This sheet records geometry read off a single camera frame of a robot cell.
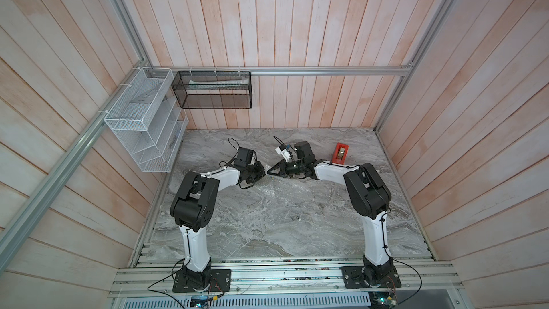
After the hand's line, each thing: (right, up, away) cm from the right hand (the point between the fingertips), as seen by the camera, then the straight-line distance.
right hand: (268, 172), depth 93 cm
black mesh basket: (-27, +40, +11) cm, 50 cm away
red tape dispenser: (+35, +8, +8) cm, 37 cm away
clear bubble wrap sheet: (0, -8, -3) cm, 8 cm away
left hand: (0, -1, +5) cm, 5 cm away
